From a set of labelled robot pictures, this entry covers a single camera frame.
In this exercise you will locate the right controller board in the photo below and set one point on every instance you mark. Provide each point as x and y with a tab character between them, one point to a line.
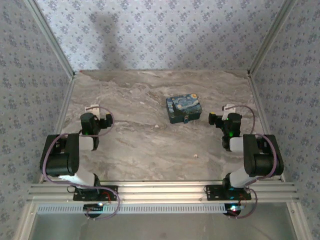
235	208

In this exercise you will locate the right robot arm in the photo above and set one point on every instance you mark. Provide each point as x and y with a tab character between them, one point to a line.
262	160

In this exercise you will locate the aluminium mounting rail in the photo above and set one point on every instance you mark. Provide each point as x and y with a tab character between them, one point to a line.
162	191

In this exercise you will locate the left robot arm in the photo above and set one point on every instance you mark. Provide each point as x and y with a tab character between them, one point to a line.
60	160

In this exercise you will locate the left controller board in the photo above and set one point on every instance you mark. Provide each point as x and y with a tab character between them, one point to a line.
93	207

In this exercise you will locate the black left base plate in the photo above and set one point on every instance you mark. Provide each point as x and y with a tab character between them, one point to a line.
82	196

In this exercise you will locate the controller board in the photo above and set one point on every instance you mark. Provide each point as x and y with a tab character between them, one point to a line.
93	207
235	208

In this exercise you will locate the aluminium frame post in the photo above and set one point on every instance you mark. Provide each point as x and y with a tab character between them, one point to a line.
271	37
52	42

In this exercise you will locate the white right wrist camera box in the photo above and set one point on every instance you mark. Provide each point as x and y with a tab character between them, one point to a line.
228	108

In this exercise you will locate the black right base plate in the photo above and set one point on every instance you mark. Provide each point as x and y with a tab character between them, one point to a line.
215	193

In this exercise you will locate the aluminium table side rail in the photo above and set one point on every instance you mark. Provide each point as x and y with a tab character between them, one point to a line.
61	117
263	117

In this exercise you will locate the starry night painted box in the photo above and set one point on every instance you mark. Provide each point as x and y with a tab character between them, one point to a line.
183	106

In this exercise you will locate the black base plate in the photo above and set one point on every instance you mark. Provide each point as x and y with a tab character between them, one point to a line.
82	196
215	193

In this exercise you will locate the small padlock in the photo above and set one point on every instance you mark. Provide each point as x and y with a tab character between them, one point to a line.
186	120

